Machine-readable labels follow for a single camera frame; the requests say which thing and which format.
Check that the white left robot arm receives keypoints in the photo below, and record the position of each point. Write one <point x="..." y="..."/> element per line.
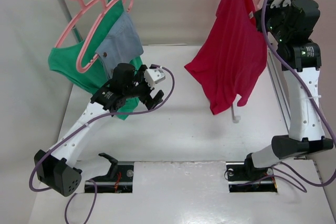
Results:
<point x="56" y="167"/>

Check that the blue denim garment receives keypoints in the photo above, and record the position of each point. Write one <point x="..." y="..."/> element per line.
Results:
<point x="121" y="45"/>

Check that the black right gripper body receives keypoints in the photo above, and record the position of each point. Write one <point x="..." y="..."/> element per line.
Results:
<point x="274" y="18"/>

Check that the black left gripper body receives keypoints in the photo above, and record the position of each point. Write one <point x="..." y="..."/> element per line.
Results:
<point x="139" y="88"/>

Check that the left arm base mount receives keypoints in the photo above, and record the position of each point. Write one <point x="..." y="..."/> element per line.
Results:
<point x="118" y="182"/>

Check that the red t shirt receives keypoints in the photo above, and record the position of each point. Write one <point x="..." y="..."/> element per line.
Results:
<point x="232" y="58"/>

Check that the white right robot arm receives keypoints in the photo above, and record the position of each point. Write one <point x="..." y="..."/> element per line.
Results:
<point x="301" y="63"/>

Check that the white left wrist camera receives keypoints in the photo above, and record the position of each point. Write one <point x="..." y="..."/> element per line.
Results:
<point x="154" y="76"/>

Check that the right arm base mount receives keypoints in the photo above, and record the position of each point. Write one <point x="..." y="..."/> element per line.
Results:
<point x="240" y="180"/>

